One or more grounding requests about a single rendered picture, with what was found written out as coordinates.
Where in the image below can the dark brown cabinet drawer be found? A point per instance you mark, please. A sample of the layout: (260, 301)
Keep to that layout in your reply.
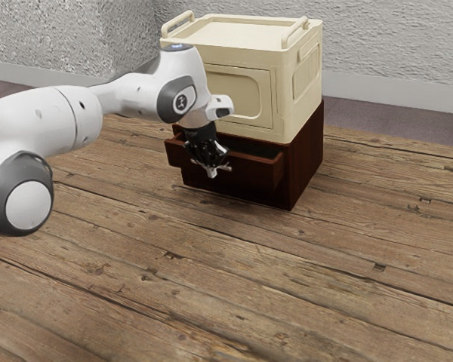
(249, 166)

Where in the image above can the dark brown wooden cabinet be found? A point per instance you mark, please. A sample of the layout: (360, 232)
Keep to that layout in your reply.
(302, 162)

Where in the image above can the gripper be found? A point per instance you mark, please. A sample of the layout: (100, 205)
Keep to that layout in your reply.
(200, 135)

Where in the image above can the cream box with lid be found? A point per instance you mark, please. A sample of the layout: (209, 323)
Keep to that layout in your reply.
(256, 75)

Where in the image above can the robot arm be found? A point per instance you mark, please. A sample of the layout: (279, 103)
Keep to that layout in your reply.
(41, 120)

